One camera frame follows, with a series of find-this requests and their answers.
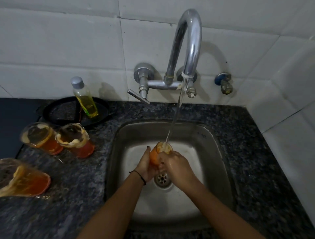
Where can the person's right hand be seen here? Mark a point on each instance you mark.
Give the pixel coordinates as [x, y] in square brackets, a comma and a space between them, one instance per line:
[177, 167]

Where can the orange drinking glass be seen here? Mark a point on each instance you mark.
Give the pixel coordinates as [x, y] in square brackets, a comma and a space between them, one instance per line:
[41, 138]
[23, 178]
[75, 140]
[157, 154]

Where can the wall angle valve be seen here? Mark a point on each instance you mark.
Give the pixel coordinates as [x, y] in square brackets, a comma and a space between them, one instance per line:
[224, 82]

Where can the yellow dish soap bottle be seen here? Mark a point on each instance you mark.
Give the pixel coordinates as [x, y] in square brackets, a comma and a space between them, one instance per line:
[85, 97]

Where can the person's right fingers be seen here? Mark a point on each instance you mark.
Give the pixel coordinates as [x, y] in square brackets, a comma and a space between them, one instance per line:
[165, 161]

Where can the person's left thumb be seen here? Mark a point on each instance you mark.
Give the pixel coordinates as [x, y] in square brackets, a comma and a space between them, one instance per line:
[148, 154]

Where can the person's left hand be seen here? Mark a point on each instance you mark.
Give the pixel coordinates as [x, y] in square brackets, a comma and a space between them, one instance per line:
[145, 167]

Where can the chrome wall faucet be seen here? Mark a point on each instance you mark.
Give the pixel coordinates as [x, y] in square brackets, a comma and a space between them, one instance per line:
[183, 49]

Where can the black wrist thread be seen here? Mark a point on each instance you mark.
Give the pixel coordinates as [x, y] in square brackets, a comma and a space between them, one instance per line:
[139, 175]

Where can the black round pan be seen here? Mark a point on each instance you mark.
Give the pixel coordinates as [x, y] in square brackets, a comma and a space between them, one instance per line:
[61, 112]

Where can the steel sink basin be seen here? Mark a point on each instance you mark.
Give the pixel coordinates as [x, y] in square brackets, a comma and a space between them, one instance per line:
[137, 152]

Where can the sink drain strainer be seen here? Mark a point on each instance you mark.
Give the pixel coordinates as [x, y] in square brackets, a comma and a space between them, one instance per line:
[162, 179]

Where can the person's right forearm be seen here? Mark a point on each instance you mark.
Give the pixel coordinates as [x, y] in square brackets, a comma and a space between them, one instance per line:
[221, 211]

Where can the person's left forearm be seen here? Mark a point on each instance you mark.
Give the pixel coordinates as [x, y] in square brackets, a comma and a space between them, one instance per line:
[115, 209]

